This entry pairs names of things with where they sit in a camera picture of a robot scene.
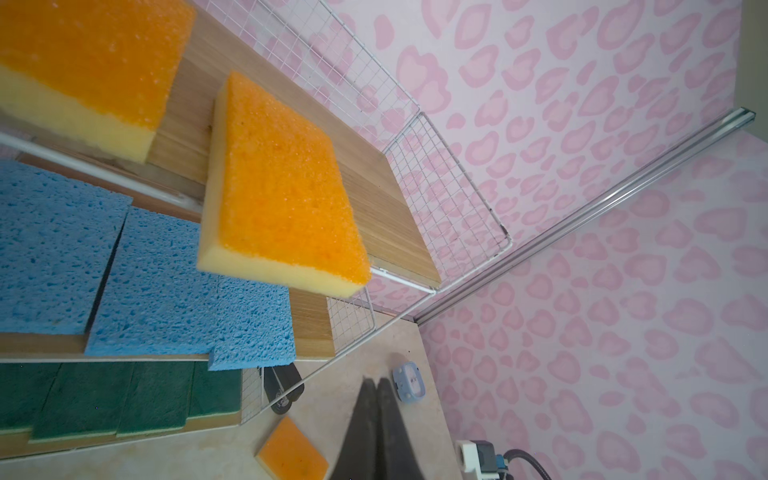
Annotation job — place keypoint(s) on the light blue round container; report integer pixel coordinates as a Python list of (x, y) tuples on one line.
[(408, 383)]

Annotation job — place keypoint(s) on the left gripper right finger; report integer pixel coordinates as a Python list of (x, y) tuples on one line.
[(395, 457)]

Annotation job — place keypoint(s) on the green sponge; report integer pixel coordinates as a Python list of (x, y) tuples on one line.
[(214, 393), (86, 400), (158, 398), (24, 389)]

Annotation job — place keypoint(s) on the orange sponge back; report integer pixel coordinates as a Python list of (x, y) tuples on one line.
[(288, 454)]

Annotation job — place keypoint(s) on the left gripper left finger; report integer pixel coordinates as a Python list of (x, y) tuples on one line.
[(357, 457)]

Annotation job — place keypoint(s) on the white wire wooden shelf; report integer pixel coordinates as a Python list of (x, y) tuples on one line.
[(181, 203)]

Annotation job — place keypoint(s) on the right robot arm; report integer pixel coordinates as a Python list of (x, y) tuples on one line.
[(518, 454)]

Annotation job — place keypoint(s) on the black stapler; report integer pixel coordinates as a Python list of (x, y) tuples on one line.
[(283, 386)]

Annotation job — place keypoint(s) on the orange sponge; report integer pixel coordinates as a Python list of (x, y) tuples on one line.
[(275, 208), (288, 454), (95, 72)]

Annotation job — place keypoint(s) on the blue sponge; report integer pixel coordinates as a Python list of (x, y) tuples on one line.
[(155, 301), (254, 326), (57, 236)]

